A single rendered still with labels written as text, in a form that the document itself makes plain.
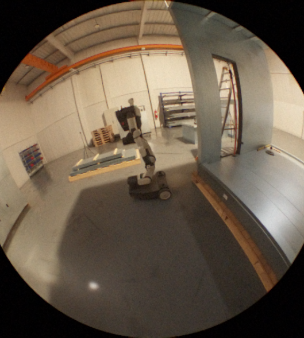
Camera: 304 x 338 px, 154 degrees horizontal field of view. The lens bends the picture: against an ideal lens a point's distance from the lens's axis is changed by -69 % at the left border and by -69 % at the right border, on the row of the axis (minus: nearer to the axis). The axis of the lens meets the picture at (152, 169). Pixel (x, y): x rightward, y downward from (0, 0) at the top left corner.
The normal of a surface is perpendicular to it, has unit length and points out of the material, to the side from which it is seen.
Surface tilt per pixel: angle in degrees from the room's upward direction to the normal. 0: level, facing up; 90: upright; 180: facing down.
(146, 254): 0
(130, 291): 0
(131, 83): 90
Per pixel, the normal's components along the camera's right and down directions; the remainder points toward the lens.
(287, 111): -0.97, 0.24
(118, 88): 0.17, 0.46
